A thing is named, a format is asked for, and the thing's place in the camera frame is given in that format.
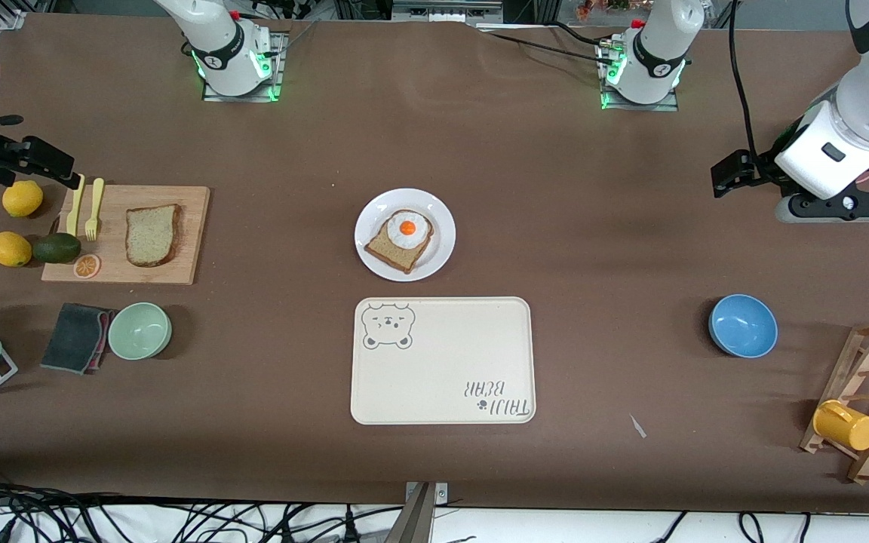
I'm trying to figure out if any grey folded cloth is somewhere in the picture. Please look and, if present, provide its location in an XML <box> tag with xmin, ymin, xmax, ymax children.
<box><xmin>40</xmin><ymin>302</ymin><xmax>117</xmax><ymax>376</ymax></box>

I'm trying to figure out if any grey metal bracket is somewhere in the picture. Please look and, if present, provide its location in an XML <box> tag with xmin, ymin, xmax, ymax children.
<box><xmin>385</xmin><ymin>481</ymin><xmax>449</xmax><ymax>543</ymax></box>

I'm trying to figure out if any black floor cable bundle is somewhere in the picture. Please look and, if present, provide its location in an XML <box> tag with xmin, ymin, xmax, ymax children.
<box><xmin>0</xmin><ymin>466</ymin><xmax>405</xmax><ymax>543</ymax></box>

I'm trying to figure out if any wooden cutting board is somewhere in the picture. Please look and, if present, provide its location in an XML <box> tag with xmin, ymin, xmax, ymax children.
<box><xmin>41</xmin><ymin>185</ymin><xmax>211</xmax><ymax>286</ymax></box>

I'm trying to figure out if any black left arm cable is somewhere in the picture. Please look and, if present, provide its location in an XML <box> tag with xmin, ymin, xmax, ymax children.
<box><xmin>727</xmin><ymin>0</ymin><xmax>766</xmax><ymax>164</ymax></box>

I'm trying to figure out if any light green bowl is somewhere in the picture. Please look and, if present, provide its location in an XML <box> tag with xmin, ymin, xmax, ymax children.
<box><xmin>107</xmin><ymin>302</ymin><xmax>173</xmax><ymax>360</ymax></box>

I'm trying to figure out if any bread slice under egg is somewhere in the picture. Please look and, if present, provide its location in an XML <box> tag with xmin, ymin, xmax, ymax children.
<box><xmin>364</xmin><ymin>209</ymin><xmax>434</xmax><ymax>274</ymax></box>

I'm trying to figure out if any blue bowl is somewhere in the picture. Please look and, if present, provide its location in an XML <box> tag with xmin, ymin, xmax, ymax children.
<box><xmin>708</xmin><ymin>293</ymin><xmax>779</xmax><ymax>359</ymax></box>

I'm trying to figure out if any yellow plastic knife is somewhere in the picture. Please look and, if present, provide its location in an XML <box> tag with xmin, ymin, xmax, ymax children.
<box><xmin>66</xmin><ymin>173</ymin><xmax>86</xmax><ymax>238</ymax></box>

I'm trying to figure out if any plain bread slice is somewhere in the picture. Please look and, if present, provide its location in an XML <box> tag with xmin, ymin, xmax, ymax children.
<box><xmin>125</xmin><ymin>204</ymin><xmax>183</xmax><ymax>268</ymax></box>

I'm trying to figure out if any dark green avocado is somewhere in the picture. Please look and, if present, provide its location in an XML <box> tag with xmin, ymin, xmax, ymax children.
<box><xmin>32</xmin><ymin>232</ymin><xmax>82</xmax><ymax>265</ymax></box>

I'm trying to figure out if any white round plate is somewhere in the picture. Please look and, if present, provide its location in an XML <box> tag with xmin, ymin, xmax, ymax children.
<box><xmin>355</xmin><ymin>188</ymin><xmax>456</xmax><ymax>283</ymax></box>

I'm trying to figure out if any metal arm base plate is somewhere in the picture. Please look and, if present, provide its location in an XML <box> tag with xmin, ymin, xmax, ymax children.
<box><xmin>202</xmin><ymin>30</ymin><xmax>286</xmax><ymax>103</ymax></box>
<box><xmin>599</xmin><ymin>38</ymin><xmax>680</xmax><ymax>112</ymax></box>

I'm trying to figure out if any yellow plastic fork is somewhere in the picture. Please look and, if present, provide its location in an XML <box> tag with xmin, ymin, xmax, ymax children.
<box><xmin>85</xmin><ymin>177</ymin><xmax>105</xmax><ymax>242</ymax></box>

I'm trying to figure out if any yellow lemon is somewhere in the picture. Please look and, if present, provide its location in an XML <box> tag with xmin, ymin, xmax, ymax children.
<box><xmin>0</xmin><ymin>231</ymin><xmax>33</xmax><ymax>268</ymax></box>
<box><xmin>2</xmin><ymin>180</ymin><xmax>45</xmax><ymax>219</ymax></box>

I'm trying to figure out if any yellow mug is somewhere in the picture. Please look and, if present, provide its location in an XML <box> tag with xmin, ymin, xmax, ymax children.
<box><xmin>812</xmin><ymin>400</ymin><xmax>869</xmax><ymax>452</ymax></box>

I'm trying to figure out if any black table cable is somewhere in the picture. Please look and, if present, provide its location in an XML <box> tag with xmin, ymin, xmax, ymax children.
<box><xmin>476</xmin><ymin>23</ymin><xmax>609</xmax><ymax>63</ymax></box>

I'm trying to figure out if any metal frame beam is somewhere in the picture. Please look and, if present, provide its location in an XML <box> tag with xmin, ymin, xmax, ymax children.
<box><xmin>392</xmin><ymin>0</ymin><xmax>507</xmax><ymax>23</ymax></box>

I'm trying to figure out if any fried egg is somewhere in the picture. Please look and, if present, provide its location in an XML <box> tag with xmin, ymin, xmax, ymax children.
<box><xmin>387</xmin><ymin>212</ymin><xmax>431</xmax><ymax>250</ymax></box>

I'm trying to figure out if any wooden cup rack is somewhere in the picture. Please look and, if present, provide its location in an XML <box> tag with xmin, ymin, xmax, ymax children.
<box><xmin>799</xmin><ymin>318</ymin><xmax>869</xmax><ymax>485</ymax></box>

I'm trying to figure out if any beige bear print tray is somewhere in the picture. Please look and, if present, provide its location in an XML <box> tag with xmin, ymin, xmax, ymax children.
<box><xmin>350</xmin><ymin>296</ymin><xmax>537</xmax><ymax>425</ymax></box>

